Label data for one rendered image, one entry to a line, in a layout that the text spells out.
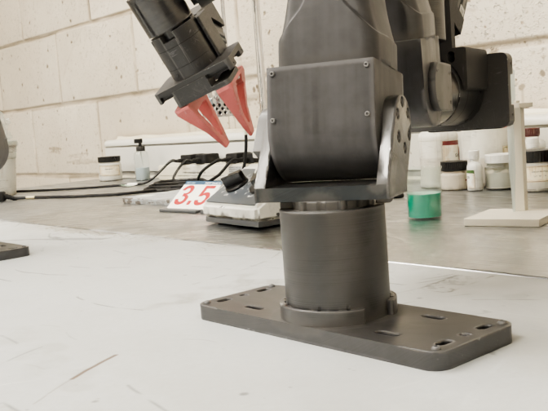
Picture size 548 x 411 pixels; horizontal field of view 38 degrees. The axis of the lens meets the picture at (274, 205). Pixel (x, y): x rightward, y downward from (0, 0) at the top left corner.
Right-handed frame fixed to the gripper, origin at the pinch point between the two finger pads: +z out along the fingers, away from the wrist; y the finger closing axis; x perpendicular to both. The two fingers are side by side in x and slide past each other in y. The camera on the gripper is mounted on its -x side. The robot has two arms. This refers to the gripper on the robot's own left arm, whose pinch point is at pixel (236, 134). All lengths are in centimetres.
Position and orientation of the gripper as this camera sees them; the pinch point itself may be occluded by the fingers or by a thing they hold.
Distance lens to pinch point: 96.7
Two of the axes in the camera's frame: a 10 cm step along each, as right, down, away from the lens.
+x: -1.6, 4.8, -8.6
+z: 4.9, 8.0, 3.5
